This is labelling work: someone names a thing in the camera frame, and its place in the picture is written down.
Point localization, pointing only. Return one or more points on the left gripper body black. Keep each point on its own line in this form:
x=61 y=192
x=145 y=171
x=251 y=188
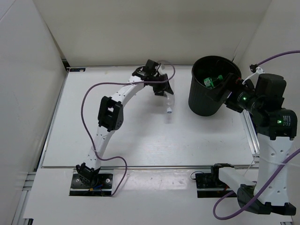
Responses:
x=158 y=77

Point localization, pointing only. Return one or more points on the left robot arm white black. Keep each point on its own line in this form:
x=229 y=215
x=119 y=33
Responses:
x=111 y=114

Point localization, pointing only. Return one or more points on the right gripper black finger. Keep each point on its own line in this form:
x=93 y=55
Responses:
x=223 y=97
x=222 y=91

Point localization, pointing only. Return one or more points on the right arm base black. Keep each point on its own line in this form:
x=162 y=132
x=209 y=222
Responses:
x=206 y=187

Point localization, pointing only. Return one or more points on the black table label sticker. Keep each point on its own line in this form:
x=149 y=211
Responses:
x=77 y=70

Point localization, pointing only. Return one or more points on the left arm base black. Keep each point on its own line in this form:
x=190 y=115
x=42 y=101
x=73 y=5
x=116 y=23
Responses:
x=101 y=185

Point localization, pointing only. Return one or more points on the aluminium table edge rail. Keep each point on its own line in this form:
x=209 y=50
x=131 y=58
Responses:
x=138 y=167

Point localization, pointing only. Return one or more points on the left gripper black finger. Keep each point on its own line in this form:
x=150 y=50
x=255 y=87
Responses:
x=159 y=89
x=167 y=87

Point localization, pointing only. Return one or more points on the clear bottle blue cap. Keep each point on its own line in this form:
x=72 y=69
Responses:
x=169 y=103

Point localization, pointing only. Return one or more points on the green plastic bottle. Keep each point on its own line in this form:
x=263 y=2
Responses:
x=212 y=82

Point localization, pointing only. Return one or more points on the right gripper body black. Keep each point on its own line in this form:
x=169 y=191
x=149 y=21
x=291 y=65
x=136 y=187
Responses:
x=243 y=98

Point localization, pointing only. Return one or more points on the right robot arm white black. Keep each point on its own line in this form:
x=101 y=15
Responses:
x=276 y=129

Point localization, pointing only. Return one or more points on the black plastic trash bin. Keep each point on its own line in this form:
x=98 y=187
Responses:
x=208 y=66

